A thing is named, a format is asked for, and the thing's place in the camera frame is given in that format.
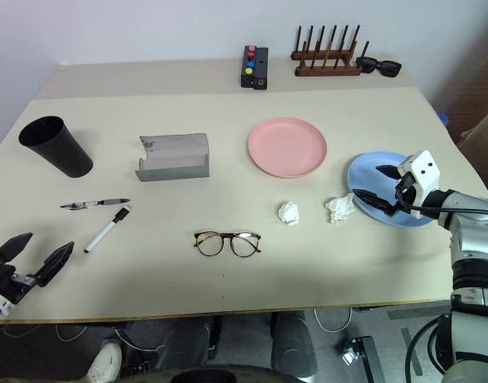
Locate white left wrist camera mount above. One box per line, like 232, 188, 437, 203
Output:
0, 243, 17, 318

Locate small white tissue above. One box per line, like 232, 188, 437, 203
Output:
277, 199, 301, 227

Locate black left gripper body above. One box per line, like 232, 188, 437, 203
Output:
0, 263, 37, 306

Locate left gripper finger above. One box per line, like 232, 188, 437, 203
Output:
33, 240, 75, 288
0, 231, 34, 266

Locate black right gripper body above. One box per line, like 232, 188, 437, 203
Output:
394, 171, 419, 207

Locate dark rounded shape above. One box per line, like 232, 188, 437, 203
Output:
163, 318, 214, 369
269, 310, 319, 378

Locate black gel pen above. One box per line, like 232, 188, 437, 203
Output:
60, 197, 132, 211

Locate plain black box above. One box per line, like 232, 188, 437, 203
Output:
253, 46, 270, 92

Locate white marker with black cap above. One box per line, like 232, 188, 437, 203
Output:
83, 205, 133, 255

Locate black plastic cup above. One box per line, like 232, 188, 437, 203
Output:
18, 115, 95, 180

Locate black metal bracket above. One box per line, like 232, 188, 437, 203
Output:
339, 336, 387, 383

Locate white shoe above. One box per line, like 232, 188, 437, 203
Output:
85, 342, 123, 383

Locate pink plate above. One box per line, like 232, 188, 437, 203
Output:
246, 116, 329, 180

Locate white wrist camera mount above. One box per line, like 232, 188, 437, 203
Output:
396, 149, 443, 221
0, 243, 17, 318

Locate black box with coloured buttons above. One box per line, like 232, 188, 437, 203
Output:
239, 44, 259, 89

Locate black sunglasses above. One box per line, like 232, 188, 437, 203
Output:
355, 56, 403, 78

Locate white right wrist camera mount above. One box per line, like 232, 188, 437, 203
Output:
396, 149, 443, 221

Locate thin white cable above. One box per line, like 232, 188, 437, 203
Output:
313, 306, 354, 334

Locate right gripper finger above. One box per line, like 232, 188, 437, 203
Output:
375, 164, 403, 182
352, 189, 401, 219

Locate wooden peg rack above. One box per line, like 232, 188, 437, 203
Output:
289, 24, 372, 77

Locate blue plate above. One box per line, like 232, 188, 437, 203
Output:
346, 150, 439, 229

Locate tortoiseshell round glasses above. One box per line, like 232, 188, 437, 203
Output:
192, 230, 263, 259

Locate large white tissue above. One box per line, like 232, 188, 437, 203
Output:
323, 192, 356, 225

